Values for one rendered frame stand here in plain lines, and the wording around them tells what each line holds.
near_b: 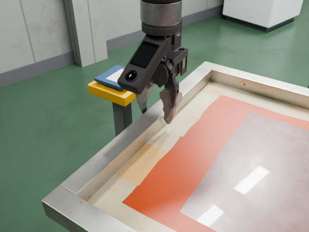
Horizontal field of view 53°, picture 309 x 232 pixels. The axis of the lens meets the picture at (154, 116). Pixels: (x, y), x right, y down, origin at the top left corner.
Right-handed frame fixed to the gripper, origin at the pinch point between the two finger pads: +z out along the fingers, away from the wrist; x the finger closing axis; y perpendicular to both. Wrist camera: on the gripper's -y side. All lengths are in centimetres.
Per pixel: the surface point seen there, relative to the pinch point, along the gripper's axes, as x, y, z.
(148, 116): 0.3, -1.9, -0.8
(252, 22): 74, 335, 90
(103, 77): 22.1, 8.7, 1.2
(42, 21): 199, 125, 52
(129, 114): 17.1, 12.7, 13.8
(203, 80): -1.9, 20.2, 0.1
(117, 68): 22.3, 15.1, 1.2
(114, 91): 17.0, 6.8, 2.9
